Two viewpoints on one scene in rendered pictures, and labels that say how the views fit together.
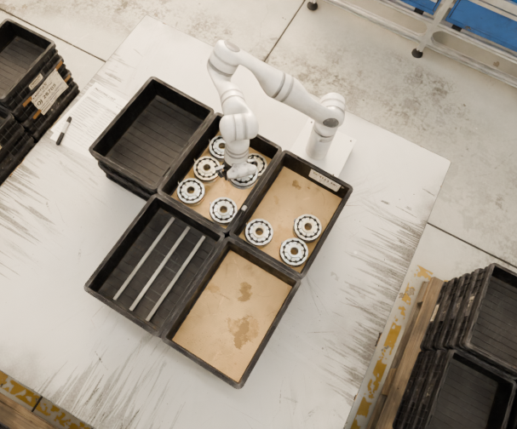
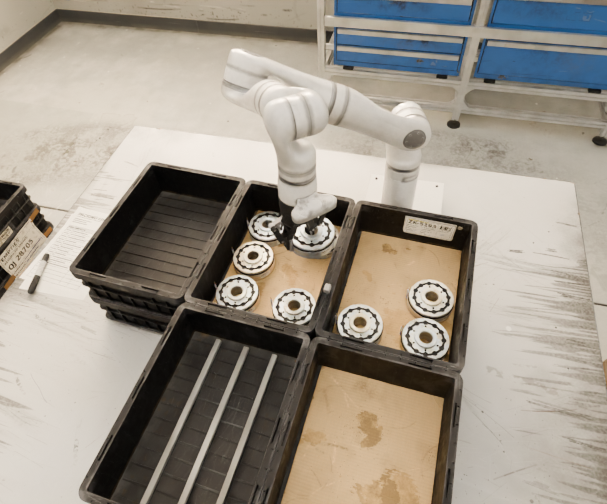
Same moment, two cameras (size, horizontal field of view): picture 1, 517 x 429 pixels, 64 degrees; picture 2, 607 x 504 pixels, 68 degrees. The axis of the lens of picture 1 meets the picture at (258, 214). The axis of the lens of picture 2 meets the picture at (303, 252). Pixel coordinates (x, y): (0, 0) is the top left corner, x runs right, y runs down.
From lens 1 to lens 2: 0.54 m
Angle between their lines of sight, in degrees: 18
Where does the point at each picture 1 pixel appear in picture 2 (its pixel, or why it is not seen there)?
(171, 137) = (192, 234)
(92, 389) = not seen: outside the picture
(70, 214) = (55, 386)
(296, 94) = (358, 103)
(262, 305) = (407, 443)
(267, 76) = (310, 84)
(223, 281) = (327, 419)
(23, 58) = not seen: outside the picture
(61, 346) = not seen: outside the picture
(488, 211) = not seen: outside the picture
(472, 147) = not seen: hidden behind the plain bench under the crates
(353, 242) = (499, 314)
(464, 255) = not seen: outside the picture
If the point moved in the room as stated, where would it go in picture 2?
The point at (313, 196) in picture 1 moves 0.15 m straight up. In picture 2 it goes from (418, 257) to (429, 218)
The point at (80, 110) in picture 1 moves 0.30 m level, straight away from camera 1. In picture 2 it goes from (61, 243) to (18, 198)
